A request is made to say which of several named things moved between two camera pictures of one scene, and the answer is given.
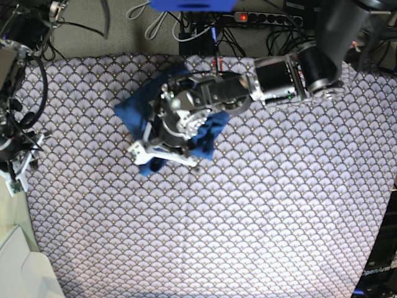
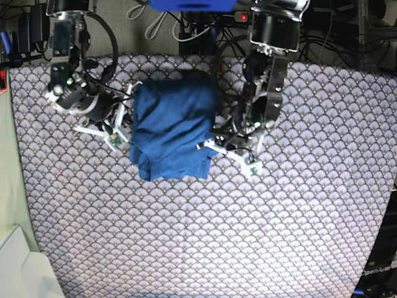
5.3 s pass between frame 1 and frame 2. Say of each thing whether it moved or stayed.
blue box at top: stayed
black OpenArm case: stayed
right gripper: moved
